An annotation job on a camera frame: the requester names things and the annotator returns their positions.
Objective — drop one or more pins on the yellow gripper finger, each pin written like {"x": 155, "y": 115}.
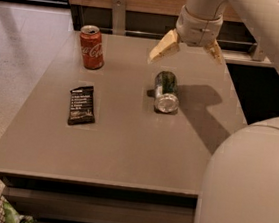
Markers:
{"x": 214, "y": 51}
{"x": 168, "y": 45}

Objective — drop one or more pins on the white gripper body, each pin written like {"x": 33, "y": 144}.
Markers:
{"x": 198, "y": 30}

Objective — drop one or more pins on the green soda can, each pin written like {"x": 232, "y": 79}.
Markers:
{"x": 166, "y": 92}

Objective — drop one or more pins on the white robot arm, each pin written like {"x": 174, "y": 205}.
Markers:
{"x": 241, "y": 181}

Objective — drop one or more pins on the red Coca-Cola can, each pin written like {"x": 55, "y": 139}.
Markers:
{"x": 91, "y": 47}

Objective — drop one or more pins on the black snack bar wrapper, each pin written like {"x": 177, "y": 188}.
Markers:
{"x": 81, "y": 110}

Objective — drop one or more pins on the grey table lower shelf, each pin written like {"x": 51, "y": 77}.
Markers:
{"x": 87, "y": 209}

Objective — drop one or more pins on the green bag in basket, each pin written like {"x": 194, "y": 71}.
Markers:
{"x": 12, "y": 216}

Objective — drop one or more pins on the right metal bracket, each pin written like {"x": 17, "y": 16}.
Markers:
{"x": 256, "y": 53}

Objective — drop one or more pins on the metal bracket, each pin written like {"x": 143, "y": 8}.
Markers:
{"x": 118, "y": 17}
{"x": 256, "y": 53}

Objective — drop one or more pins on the left metal bracket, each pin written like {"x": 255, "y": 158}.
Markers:
{"x": 118, "y": 17}

